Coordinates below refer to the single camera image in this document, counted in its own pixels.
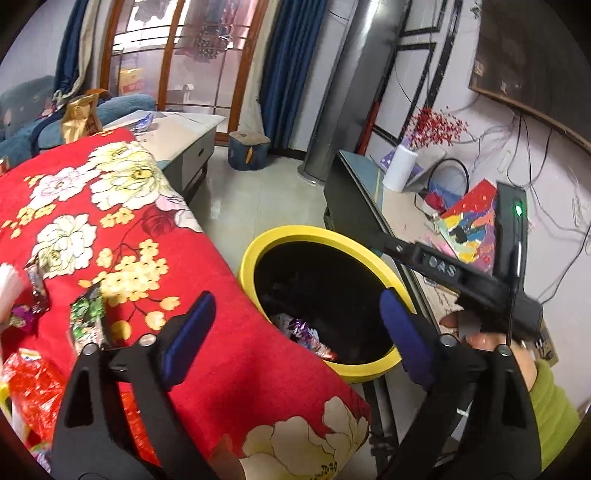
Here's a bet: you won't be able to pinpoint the white paper towel roll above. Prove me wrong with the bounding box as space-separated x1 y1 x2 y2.
383 145 419 192

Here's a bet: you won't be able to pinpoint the green snack packet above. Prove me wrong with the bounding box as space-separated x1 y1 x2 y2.
69 282 109 356

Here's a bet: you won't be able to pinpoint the wooden glass door frame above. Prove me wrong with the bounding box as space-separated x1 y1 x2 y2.
99 0 271 134

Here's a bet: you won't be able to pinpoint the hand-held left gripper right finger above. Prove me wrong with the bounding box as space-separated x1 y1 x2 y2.
376 287 543 480

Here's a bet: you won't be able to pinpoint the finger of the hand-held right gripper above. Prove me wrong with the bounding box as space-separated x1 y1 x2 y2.
365 230 420 266

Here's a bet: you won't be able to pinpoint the person's right forearm green sleeve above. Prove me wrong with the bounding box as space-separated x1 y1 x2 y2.
526 359 583 472

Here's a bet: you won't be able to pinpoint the brown candy wrapper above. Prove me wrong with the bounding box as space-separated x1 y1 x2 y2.
24 256 51 315

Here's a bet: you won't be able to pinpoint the blue fabric sofa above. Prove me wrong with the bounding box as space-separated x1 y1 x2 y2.
0 76 155 160

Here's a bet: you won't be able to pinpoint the gold paper bag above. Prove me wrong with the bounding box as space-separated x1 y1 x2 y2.
62 89 112 144

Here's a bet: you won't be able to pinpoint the purple foil wrapper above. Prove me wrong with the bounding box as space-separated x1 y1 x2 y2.
271 313 321 348

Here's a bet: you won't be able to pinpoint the red plastic bag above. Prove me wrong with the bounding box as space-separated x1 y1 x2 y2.
2 348 153 467

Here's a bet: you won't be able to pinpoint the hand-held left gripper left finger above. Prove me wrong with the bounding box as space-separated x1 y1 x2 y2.
51 291 218 480

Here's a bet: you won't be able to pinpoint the red berry branches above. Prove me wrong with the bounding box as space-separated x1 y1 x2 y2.
409 107 467 151

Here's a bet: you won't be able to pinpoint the dark glass tv stand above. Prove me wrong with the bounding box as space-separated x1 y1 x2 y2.
323 150 559 462

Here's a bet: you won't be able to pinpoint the colourful red paper packets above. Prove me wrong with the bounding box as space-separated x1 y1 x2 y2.
434 180 502 275

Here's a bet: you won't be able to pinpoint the yellow round trash bin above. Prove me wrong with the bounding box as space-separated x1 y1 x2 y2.
238 224 409 383

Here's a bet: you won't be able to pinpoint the person's right hand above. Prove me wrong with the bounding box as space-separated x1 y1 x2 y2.
438 310 539 384

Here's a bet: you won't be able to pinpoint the blue window curtain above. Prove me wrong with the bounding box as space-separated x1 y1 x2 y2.
259 0 328 151
53 0 90 93

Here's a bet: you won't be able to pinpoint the blue round stool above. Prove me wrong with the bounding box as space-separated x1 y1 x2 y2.
228 130 271 171

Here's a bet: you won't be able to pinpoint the red floral blanket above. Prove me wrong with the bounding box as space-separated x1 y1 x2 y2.
0 128 372 480

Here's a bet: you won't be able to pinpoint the purple candy wrapper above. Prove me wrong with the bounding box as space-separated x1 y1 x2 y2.
7 305 38 331

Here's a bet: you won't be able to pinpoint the grey standing air conditioner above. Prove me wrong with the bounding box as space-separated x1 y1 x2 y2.
298 0 411 185

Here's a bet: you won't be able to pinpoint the black cable loop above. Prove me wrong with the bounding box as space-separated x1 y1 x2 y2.
416 158 471 213

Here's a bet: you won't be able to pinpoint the white grey coffee table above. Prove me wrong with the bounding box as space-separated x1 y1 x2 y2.
104 111 227 195

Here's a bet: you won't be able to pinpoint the wall television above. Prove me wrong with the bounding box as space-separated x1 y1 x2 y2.
468 0 591 153

